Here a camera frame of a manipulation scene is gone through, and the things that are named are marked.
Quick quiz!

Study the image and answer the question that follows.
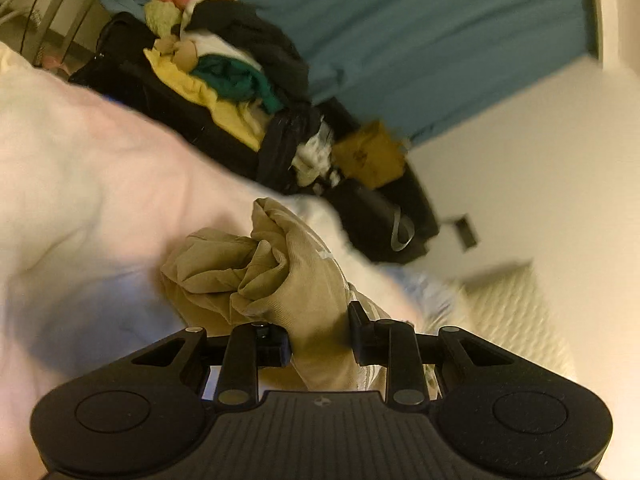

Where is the pale green towel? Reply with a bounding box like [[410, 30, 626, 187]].
[[144, 0, 185, 37]]

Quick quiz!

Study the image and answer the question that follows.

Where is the yellow cloth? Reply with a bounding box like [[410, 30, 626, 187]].
[[144, 47, 267, 152]]

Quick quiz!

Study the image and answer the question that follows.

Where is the white patterned cloth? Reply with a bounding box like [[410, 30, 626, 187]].
[[291, 124, 347, 187]]

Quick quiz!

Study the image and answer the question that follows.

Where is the green cloth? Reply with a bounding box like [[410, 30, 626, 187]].
[[191, 54, 287, 115]]

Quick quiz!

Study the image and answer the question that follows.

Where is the garment steamer on stand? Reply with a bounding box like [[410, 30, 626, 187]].
[[0, 0, 122, 70]]

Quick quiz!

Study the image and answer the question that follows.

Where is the black bag with white cord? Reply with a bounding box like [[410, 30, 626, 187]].
[[330, 179, 432, 264]]

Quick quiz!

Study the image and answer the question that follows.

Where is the brown paper bag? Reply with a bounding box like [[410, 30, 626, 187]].
[[331, 119, 410, 192]]

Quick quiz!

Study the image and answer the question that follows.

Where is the pile of mixed clothes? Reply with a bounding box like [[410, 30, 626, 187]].
[[102, 0, 602, 142]]

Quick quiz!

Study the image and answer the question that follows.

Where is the grey wall outlet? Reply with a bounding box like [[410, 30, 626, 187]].
[[441, 214, 479, 249]]

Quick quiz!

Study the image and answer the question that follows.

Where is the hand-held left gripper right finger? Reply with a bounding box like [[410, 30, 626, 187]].
[[348, 300, 506, 407]]

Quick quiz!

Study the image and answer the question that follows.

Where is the dark crumpled garment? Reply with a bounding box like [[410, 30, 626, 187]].
[[256, 109, 322, 195]]

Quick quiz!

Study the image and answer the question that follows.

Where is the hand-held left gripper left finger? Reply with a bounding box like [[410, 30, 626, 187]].
[[131, 322, 292, 407]]

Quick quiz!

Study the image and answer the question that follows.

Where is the light blue cloth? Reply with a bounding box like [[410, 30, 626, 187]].
[[101, 0, 147, 17]]

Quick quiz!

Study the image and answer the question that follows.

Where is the tan printed sweatshirt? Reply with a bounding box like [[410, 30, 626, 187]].
[[160, 197, 397, 394]]

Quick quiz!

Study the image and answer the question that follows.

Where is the cream quilted headboard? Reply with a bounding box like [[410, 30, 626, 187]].
[[462, 259, 578, 383]]

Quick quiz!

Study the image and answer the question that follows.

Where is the black sofa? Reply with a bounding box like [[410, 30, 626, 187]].
[[69, 11, 442, 241]]

